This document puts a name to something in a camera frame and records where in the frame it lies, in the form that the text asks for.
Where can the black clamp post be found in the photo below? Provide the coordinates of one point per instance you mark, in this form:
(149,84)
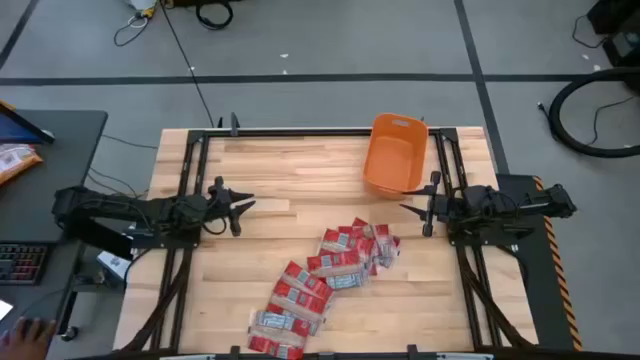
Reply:
(234,122)

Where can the black flat panel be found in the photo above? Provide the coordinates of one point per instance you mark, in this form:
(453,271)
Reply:
(107,245)

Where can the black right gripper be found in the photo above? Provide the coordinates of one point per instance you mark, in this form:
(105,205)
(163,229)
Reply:
(452,210)

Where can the black backlit keyboard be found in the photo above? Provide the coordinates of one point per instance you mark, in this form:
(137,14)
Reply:
(20,264)

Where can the black platform with hazard stripes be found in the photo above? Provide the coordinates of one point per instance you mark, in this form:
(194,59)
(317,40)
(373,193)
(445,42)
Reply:
(537,290)

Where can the black desk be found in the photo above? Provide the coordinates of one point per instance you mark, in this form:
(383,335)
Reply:
(35,210)

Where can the black equipment case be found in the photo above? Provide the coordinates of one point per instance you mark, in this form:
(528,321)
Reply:
(625,50)
(615,12)

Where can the small white card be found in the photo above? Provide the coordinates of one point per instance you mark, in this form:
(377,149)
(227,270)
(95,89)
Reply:
(4,310)

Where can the black caster wheel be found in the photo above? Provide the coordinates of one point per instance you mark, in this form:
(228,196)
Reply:
(70,333)

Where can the white box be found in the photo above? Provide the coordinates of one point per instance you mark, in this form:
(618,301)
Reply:
(115,265)

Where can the orange snack bag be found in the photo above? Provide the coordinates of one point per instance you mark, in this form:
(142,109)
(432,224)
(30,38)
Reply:
(17,162)

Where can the person's hand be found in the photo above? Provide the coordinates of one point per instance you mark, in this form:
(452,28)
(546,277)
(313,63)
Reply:
(27,342)

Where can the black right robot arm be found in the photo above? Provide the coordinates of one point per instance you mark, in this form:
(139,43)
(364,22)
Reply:
(500,205)

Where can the white and yellow bundle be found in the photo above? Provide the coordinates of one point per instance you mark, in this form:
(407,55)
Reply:
(142,6)

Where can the orange plastic basket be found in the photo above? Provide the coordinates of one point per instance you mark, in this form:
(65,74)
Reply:
(395,160)

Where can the open laptop screen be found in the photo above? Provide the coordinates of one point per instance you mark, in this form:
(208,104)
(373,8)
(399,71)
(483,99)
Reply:
(15,131)

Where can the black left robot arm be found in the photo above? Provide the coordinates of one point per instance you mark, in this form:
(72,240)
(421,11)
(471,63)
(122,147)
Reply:
(115,207)

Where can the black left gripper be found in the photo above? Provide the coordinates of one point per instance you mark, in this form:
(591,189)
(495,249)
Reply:
(195,212)

